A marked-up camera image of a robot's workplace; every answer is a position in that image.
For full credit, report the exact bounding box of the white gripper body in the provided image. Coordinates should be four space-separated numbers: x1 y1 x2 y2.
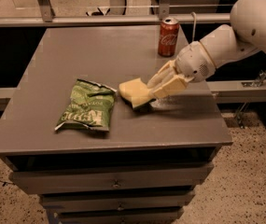
175 41 216 82

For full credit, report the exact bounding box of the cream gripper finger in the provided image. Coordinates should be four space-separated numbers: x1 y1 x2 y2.
147 60 177 89
150 75 189 99

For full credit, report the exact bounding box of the yellow sponge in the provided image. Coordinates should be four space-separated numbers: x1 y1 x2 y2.
119 78 155 109

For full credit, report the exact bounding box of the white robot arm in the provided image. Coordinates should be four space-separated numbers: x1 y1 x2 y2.
147 0 266 99

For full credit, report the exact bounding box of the green jalapeno chip bag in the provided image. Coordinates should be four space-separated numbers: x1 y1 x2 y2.
55 79 116 132

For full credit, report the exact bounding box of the red Coca-Cola can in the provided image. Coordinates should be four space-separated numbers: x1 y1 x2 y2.
158 17 179 57

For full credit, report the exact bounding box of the grey drawer cabinet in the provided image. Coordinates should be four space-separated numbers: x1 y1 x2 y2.
0 26 231 224

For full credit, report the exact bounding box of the grey metal railing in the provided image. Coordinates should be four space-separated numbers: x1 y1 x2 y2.
0 13 230 27

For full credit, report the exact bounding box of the middle grey drawer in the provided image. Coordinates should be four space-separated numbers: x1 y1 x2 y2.
41 189 194 213

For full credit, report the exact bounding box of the grey drawer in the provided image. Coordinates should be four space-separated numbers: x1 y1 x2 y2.
41 189 194 213
10 162 214 194
59 207 183 224

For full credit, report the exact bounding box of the bottom grey drawer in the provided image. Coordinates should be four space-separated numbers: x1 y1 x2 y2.
59 207 183 224

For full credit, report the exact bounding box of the top grey drawer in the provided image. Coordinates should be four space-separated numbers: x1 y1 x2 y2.
10 162 214 194

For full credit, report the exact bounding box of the white cable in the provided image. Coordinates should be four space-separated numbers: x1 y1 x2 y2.
189 11 198 44

